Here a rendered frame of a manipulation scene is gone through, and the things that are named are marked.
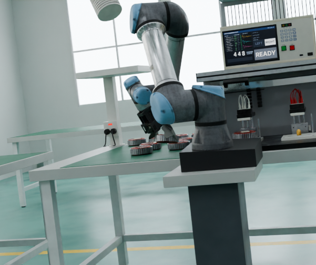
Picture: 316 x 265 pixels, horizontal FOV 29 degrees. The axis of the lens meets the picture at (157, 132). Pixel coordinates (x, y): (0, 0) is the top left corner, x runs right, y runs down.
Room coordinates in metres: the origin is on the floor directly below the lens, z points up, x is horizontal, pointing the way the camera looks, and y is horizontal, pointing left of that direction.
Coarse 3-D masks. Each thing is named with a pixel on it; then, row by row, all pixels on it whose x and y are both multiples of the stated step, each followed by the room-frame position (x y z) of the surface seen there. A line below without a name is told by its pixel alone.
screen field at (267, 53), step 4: (264, 48) 2.86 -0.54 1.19; (268, 48) 2.86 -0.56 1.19; (272, 48) 2.85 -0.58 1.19; (276, 48) 2.85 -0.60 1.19; (256, 52) 2.88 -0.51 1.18; (260, 52) 2.87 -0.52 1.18; (264, 52) 2.86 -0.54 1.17; (268, 52) 2.86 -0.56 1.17; (272, 52) 2.85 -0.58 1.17; (276, 52) 2.85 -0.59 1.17; (256, 56) 2.88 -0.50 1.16; (260, 56) 2.87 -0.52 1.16; (264, 56) 2.87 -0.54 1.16; (268, 56) 2.86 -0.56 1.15; (272, 56) 2.86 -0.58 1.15; (276, 56) 2.85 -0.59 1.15
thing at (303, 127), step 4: (292, 124) 2.84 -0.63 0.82; (296, 124) 2.83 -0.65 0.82; (300, 124) 2.82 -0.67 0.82; (304, 124) 2.82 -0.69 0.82; (292, 128) 2.83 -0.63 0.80; (296, 128) 2.83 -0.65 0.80; (300, 128) 2.82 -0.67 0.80; (304, 128) 2.82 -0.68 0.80; (292, 132) 2.83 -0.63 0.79; (296, 132) 2.83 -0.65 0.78; (304, 132) 2.82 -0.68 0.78; (308, 132) 2.81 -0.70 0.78
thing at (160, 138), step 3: (156, 135) 2.82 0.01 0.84; (159, 135) 2.80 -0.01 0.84; (162, 135) 2.80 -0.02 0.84; (177, 135) 2.83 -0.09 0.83; (156, 138) 2.82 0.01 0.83; (159, 138) 2.80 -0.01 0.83; (162, 138) 2.80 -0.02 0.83; (165, 138) 2.79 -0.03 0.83; (168, 138) 2.79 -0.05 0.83; (171, 138) 2.79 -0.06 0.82; (174, 138) 2.80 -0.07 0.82; (177, 138) 2.82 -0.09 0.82; (156, 141) 2.83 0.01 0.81; (159, 141) 2.81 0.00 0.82; (162, 141) 2.80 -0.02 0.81; (165, 141) 2.79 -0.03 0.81; (168, 141) 2.80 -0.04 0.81; (171, 141) 2.80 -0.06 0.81; (174, 141) 2.80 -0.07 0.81; (177, 141) 2.81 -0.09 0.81
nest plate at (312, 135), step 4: (312, 132) 2.75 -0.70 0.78; (284, 136) 2.73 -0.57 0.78; (288, 136) 2.71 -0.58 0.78; (292, 136) 2.68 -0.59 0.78; (296, 136) 2.66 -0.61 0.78; (300, 136) 2.64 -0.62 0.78; (304, 136) 2.63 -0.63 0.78; (308, 136) 2.62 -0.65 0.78; (312, 136) 2.62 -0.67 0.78; (284, 140) 2.65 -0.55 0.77
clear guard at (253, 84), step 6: (252, 78) 2.65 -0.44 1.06; (258, 78) 2.64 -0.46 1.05; (210, 84) 2.70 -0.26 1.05; (216, 84) 2.69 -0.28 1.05; (222, 84) 2.67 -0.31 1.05; (228, 84) 2.66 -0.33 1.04; (234, 84) 2.65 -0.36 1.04; (240, 84) 2.64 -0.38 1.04; (252, 84) 2.62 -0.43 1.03; (258, 84) 2.61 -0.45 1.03; (228, 90) 2.64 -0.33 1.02; (234, 90) 2.63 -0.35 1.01; (240, 90) 2.62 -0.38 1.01; (246, 90) 2.61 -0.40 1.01
